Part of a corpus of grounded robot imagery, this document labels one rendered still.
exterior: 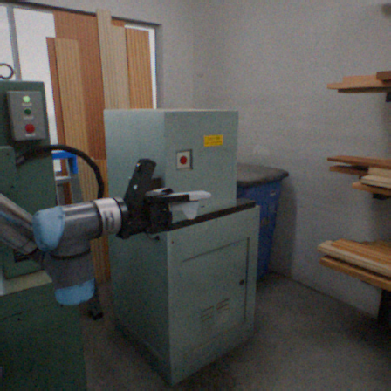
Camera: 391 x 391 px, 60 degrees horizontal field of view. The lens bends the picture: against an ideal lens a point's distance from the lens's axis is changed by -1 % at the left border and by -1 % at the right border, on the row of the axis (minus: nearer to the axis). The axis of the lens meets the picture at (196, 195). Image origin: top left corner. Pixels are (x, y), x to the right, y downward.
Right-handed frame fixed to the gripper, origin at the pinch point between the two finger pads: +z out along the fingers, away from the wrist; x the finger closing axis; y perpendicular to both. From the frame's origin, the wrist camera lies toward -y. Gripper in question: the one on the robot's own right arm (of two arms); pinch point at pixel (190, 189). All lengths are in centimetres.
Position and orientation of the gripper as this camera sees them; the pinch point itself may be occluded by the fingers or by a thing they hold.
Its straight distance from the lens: 81.3
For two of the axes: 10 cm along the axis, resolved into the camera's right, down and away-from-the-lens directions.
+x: 6.2, 0.7, -7.8
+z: 7.8, -1.6, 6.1
